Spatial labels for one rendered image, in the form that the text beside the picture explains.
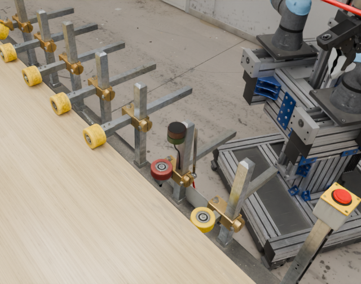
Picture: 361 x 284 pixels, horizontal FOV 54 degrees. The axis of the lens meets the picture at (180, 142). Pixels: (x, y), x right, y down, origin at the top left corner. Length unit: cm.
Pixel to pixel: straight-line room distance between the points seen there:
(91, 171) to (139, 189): 18
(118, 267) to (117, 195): 26
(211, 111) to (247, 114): 31
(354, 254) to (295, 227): 46
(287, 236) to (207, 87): 174
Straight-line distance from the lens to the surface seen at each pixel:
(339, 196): 90
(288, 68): 189
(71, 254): 111
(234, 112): 307
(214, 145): 146
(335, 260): 237
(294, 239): 205
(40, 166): 134
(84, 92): 155
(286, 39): 184
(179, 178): 132
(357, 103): 152
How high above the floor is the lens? 185
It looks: 43 degrees down
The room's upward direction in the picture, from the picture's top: 6 degrees clockwise
